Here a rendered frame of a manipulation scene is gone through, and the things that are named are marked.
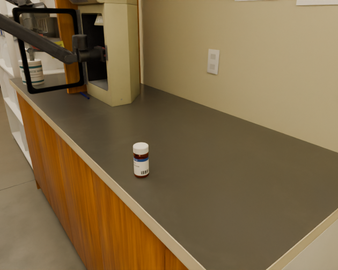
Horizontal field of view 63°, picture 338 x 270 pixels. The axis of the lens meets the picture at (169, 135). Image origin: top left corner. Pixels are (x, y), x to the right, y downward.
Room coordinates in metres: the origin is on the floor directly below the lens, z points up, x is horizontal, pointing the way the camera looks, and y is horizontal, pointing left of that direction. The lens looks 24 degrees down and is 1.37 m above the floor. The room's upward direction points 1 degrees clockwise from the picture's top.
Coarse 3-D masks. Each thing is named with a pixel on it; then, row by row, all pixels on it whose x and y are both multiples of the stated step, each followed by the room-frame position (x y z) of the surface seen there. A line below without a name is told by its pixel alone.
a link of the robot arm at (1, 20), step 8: (0, 16) 1.21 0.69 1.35; (0, 24) 1.21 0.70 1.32; (8, 24) 1.22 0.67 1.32; (16, 24) 1.23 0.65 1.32; (8, 32) 1.22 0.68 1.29; (16, 32) 1.23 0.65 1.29; (24, 32) 1.25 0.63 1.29; (32, 32) 1.27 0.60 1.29; (24, 40) 1.25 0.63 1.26; (32, 40) 1.26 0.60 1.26; (40, 40) 1.28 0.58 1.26; (48, 40) 1.30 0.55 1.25; (40, 48) 1.28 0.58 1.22; (48, 48) 1.29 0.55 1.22; (56, 48) 1.30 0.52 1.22; (64, 48) 1.36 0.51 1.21; (56, 56) 1.30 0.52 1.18; (64, 56) 1.32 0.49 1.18
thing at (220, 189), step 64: (64, 128) 1.02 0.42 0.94; (128, 128) 1.03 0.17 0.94; (192, 128) 1.04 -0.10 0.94; (256, 128) 1.05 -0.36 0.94; (128, 192) 0.59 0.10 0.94; (192, 192) 0.60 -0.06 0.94; (256, 192) 0.60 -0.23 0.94; (320, 192) 0.60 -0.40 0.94; (192, 256) 0.39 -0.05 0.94; (256, 256) 0.39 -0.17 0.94
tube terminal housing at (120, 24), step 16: (112, 0) 1.33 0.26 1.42; (128, 0) 1.41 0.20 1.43; (80, 16) 1.54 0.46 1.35; (112, 16) 1.33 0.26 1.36; (128, 16) 1.39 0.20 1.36; (112, 32) 1.33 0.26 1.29; (128, 32) 1.38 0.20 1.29; (112, 48) 1.32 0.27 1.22; (128, 48) 1.37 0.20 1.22; (112, 64) 1.32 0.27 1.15; (128, 64) 1.37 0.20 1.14; (112, 80) 1.32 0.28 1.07; (128, 80) 1.37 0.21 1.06; (96, 96) 1.46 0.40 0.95; (112, 96) 1.31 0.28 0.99; (128, 96) 1.37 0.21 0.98
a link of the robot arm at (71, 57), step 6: (72, 36) 1.36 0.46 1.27; (78, 36) 1.35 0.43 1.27; (84, 36) 1.36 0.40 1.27; (72, 42) 1.36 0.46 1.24; (78, 42) 1.35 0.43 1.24; (84, 42) 1.36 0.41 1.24; (72, 48) 1.37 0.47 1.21; (78, 48) 1.36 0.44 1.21; (84, 48) 1.36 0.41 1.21; (66, 60) 1.31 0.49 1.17; (72, 60) 1.33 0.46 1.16
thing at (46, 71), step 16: (32, 16) 1.39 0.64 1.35; (48, 16) 1.44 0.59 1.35; (64, 16) 1.50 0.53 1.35; (48, 32) 1.43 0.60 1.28; (64, 32) 1.49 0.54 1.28; (32, 48) 1.37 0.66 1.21; (32, 64) 1.36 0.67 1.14; (48, 64) 1.41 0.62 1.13; (64, 64) 1.47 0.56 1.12; (32, 80) 1.35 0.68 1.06; (48, 80) 1.41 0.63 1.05; (64, 80) 1.46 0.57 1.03
